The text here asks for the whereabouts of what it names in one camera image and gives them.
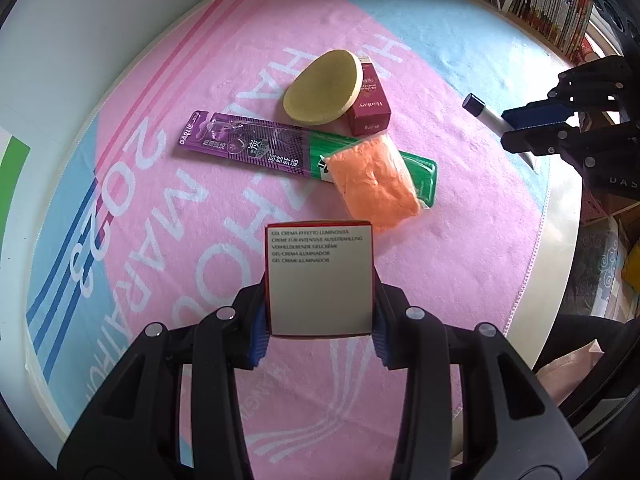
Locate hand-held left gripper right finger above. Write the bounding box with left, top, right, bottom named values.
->
left=370, top=265, right=586, bottom=480

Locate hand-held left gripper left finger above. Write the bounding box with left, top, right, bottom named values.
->
left=57, top=272, right=273, bottom=480

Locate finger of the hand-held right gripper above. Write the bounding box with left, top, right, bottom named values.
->
left=501, top=127, right=617, bottom=181
left=501, top=56, right=633, bottom=129

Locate white marker with black cap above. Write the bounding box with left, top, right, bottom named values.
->
left=461, top=92, right=536, bottom=171

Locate white box red trim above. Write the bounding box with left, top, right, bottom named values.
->
left=264, top=220, right=376, bottom=337

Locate green packet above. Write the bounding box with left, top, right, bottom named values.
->
left=307, top=130, right=439, bottom=208

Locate orange plastic packet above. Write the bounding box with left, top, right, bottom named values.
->
left=327, top=132, right=422, bottom=233

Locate dark red box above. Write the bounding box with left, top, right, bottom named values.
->
left=348, top=55, right=392, bottom=137

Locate yellow oval sponge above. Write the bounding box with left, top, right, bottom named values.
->
left=282, top=50, right=365, bottom=128

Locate pink lattice basket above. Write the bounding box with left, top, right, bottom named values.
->
left=580, top=194, right=608, bottom=223

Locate yellow cushion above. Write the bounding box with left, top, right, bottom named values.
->
left=620, top=240, right=640, bottom=293

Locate pink blue printed towel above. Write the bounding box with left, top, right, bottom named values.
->
left=22, top=0, right=553, bottom=480

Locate swirl patterned bag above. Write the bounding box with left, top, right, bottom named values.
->
left=570, top=220, right=626, bottom=316

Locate row of colourful books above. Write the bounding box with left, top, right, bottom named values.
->
left=510, top=0, right=596, bottom=61

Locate person's pink top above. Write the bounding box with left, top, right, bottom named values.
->
left=535, top=340, right=606, bottom=405

